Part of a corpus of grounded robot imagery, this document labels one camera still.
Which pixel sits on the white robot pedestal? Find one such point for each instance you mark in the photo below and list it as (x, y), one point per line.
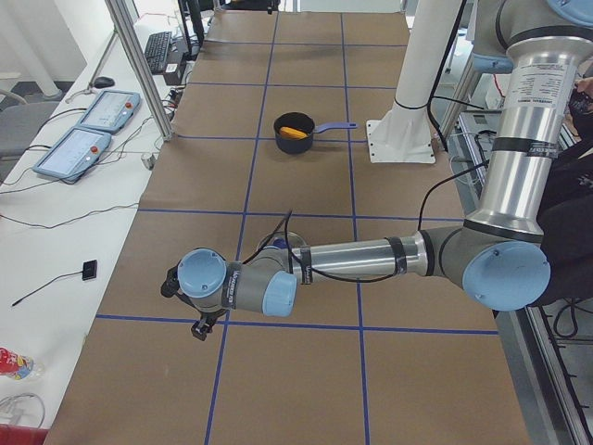
(403, 134)

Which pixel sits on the plastic drink bottle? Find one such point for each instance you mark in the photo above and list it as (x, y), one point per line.
(19, 367)

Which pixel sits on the small black device on table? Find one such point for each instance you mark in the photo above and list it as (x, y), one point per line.
(89, 270)

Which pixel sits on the teach pendant tablet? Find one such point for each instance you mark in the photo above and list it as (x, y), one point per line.
(110, 111)
(73, 154)

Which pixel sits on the black keyboard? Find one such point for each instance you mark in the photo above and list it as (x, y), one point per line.
(157, 50)

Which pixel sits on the black computer mouse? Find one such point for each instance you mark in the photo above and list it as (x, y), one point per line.
(101, 82)

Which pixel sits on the glass pot lid blue knob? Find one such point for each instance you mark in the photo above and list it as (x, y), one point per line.
(281, 241)

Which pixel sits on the lower teach pendant tablet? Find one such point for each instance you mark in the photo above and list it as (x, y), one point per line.
(73, 154)

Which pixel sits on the aluminium frame post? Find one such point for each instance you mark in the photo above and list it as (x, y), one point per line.
(123, 25)

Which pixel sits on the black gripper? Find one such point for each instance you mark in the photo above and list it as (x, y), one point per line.
(207, 319)

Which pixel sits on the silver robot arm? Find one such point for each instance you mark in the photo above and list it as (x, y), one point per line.
(506, 255)

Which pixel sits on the yellow toy corn cob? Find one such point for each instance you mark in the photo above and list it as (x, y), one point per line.
(292, 133)

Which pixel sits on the dark blue saucepan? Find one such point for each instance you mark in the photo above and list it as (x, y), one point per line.
(305, 123)

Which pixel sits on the upper teach pendant tablet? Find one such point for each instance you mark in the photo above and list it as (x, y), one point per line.
(110, 111)

